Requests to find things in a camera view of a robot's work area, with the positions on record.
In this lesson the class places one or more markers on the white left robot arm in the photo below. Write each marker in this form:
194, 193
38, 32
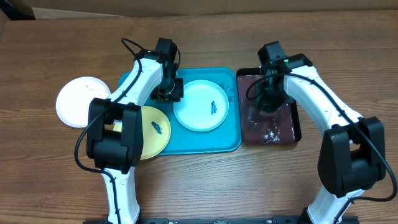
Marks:
113, 140

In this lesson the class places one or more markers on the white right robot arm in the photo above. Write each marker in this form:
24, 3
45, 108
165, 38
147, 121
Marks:
352, 164

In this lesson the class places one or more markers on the cardboard backdrop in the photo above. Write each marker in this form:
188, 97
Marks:
135, 8

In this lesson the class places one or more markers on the white pink plate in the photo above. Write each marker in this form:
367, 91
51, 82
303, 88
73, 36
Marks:
73, 100

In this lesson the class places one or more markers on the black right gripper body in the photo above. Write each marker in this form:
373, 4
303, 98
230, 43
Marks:
271, 96

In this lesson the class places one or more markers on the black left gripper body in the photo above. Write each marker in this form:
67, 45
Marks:
168, 90

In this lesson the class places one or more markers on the light blue plate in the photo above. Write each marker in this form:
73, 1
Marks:
204, 106

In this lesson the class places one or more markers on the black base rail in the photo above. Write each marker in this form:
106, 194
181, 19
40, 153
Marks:
217, 221

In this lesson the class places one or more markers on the black water tray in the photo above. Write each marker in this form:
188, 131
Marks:
260, 128

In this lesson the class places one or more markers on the yellow plate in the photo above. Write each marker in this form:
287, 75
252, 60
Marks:
156, 132

